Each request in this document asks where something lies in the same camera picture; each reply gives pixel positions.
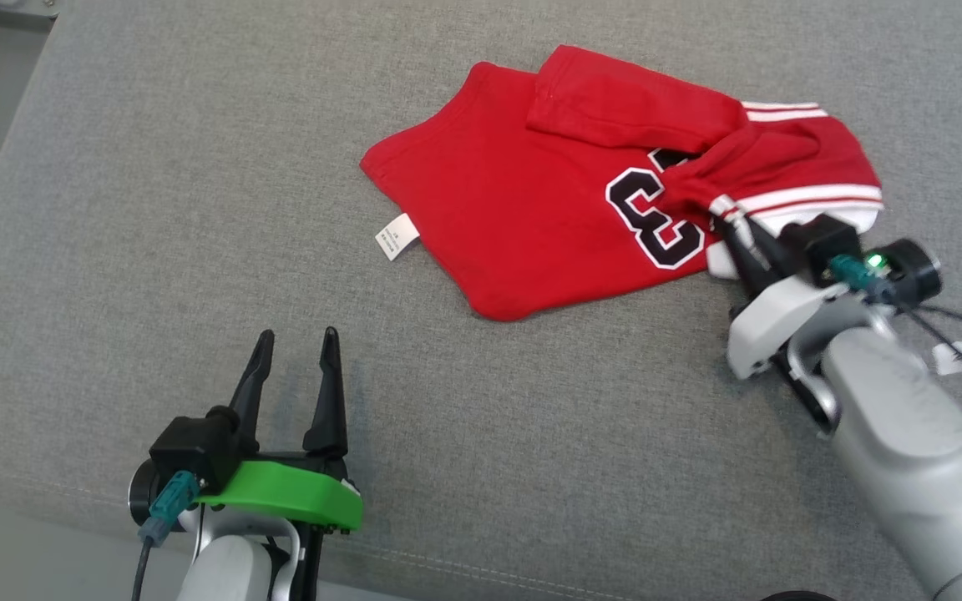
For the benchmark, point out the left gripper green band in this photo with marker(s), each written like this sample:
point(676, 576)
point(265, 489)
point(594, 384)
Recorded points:
point(297, 492)

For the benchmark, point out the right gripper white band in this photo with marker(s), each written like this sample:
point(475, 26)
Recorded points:
point(773, 325)

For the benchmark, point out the red jersey shirt white sleeves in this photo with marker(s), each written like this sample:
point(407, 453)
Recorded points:
point(514, 209)

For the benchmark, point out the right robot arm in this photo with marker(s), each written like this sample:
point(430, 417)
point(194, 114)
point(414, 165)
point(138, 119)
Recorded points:
point(907, 434)

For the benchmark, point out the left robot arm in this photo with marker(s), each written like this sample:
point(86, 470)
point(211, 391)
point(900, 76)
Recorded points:
point(226, 568)

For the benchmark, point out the grey fabric sofa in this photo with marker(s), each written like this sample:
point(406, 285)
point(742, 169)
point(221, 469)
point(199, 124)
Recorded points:
point(197, 209)

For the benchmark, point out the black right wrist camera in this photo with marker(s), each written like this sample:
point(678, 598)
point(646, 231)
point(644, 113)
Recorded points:
point(819, 242)

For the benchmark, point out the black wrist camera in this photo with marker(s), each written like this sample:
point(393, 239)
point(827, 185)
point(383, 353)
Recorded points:
point(189, 442)
point(819, 242)

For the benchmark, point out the teal right camera connector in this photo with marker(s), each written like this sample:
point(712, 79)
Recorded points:
point(853, 271)

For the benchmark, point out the teal camera connector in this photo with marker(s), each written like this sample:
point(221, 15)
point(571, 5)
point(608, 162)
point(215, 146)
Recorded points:
point(168, 505)
point(853, 271)

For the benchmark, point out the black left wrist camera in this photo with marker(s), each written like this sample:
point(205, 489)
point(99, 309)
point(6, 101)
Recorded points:
point(189, 442)

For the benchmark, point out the teal left camera connector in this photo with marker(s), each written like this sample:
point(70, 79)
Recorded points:
point(168, 505)

